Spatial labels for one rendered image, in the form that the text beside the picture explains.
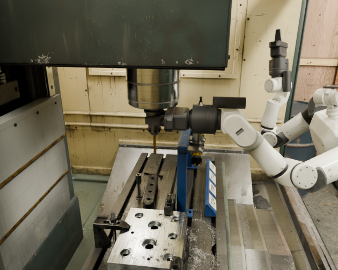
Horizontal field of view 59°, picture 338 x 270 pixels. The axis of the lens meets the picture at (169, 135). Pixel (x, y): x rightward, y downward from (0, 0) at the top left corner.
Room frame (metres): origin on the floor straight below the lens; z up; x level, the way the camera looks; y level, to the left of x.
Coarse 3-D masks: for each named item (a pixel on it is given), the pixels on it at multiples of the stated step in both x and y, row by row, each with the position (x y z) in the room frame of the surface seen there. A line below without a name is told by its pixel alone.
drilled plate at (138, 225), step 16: (144, 224) 0.90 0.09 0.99; (160, 224) 0.91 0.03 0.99; (176, 224) 0.90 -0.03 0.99; (128, 240) 0.82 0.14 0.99; (160, 240) 0.82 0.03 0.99; (176, 240) 0.82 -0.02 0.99; (112, 256) 0.75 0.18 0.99; (128, 256) 0.75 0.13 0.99; (144, 256) 0.75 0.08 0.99; (160, 256) 0.75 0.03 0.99
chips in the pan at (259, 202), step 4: (252, 188) 1.69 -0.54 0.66; (252, 192) 1.65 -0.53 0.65; (256, 192) 1.66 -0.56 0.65; (256, 196) 1.61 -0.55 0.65; (260, 196) 1.61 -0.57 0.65; (256, 200) 1.55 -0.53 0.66; (260, 200) 1.55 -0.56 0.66; (264, 200) 1.55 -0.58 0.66; (256, 204) 1.51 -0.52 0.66; (260, 204) 1.51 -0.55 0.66; (264, 204) 1.51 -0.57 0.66; (268, 204) 1.51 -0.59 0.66; (256, 208) 1.48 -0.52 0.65; (260, 208) 1.48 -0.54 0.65; (264, 208) 1.48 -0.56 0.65; (268, 208) 1.48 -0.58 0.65
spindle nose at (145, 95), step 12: (132, 72) 0.82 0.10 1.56; (144, 72) 0.80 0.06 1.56; (156, 72) 0.80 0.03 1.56; (168, 72) 0.81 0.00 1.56; (180, 72) 0.86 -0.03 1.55; (132, 84) 0.82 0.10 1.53; (144, 84) 0.80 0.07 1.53; (156, 84) 0.80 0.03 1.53; (168, 84) 0.81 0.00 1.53; (180, 84) 0.87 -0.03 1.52; (132, 96) 0.82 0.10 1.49; (144, 96) 0.80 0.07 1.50; (156, 96) 0.80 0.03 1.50; (168, 96) 0.81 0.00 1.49; (144, 108) 0.80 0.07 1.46; (156, 108) 0.80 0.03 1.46
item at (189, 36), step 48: (0, 0) 0.80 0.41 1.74; (48, 0) 0.79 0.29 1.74; (96, 0) 0.77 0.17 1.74; (144, 0) 0.75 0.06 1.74; (192, 0) 0.74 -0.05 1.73; (0, 48) 0.80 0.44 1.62; (48, 48) 0.79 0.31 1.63; (96, 48) 0.77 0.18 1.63; (144, 48) 0.75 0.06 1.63; (192, 48) 0.74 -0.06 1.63
